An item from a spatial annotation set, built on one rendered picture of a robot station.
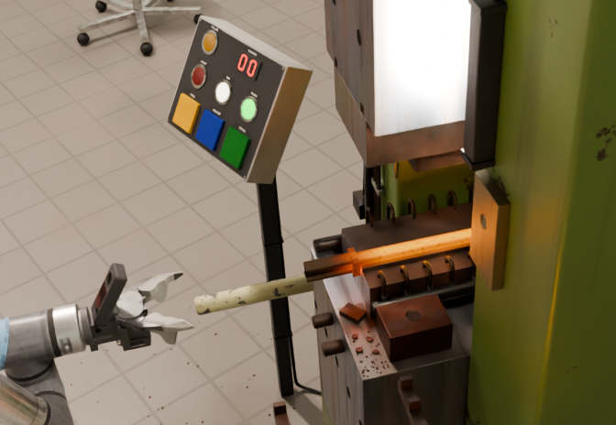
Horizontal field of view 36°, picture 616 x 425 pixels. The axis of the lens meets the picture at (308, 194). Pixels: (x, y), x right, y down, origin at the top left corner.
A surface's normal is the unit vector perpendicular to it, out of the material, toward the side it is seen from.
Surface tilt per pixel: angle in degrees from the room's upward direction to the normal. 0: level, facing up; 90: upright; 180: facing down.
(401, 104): 90
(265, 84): 60
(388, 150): 90
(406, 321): 0
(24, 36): 0
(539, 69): 90
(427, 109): 90
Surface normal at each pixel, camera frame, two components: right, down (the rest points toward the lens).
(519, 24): -0.97, 0.19
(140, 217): -0.06, -0.79
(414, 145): 0.25, 0.58
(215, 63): -0.70, -0.04
